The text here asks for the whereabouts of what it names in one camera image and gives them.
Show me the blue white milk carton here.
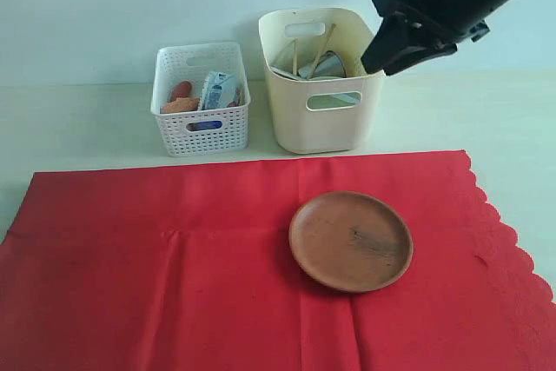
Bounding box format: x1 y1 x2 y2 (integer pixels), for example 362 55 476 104
199 71 237 110

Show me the stainless steel cup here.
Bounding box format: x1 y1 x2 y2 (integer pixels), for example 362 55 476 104
297 50 347 80

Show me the red scalloped table cloth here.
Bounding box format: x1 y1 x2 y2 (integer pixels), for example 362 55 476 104
1 150 555 370

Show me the orange fried chicken piece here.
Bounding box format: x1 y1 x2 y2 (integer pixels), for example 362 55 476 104
161 97 200 114

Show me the brown wooden plate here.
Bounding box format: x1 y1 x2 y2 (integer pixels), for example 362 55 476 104
288 190 414 294

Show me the pale blue ceramic bowl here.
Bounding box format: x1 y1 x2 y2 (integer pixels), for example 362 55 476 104
273 47 362 110

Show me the red sausage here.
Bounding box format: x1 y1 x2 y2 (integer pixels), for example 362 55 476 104
170 81 193 102

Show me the cream plastic bin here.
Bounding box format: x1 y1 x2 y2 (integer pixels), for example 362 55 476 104
258 8 385 154

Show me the white woven plastic basket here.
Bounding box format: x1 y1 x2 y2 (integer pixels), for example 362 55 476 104
150 42 251 156

